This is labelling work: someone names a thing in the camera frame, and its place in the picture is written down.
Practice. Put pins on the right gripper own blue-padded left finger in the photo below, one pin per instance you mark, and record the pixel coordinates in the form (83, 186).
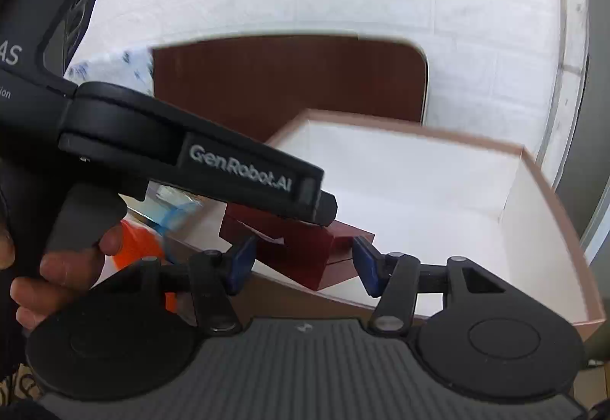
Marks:
(210, 277)

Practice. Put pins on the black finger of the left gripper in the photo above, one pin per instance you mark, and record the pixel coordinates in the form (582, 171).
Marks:
(251, 174)

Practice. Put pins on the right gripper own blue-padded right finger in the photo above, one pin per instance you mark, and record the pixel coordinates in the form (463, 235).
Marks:
(396, 280)

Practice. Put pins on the dark red small box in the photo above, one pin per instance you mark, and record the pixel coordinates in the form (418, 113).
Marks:
(313, 256)

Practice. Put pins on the orange silicone scrubber pad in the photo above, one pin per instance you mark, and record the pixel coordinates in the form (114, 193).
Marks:
(139, 241)

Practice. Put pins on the person's left hand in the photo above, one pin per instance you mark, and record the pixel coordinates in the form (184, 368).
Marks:
(63, 277)

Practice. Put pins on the blue packaged card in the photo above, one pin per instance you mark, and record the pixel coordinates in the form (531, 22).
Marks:
(167, 208)

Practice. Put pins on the blue floral white cloth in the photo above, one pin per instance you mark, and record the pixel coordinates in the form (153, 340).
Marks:
(132, 69)

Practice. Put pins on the dark brown headboard panel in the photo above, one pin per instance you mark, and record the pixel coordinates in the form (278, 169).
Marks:
(257, 84)

